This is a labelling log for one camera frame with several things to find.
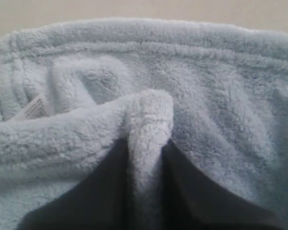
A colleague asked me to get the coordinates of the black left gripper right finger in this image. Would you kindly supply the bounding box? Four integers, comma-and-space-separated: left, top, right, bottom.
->
161, 139, 284, 230

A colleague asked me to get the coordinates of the light blue fleece towel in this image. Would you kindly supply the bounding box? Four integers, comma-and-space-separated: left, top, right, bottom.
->
0, 18, 288, 230

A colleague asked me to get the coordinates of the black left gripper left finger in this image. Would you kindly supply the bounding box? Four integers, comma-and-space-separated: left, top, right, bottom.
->
18, 139, 129, 230

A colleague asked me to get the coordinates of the white towel care label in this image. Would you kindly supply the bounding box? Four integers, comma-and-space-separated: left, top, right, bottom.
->
12, 94, 50, 121

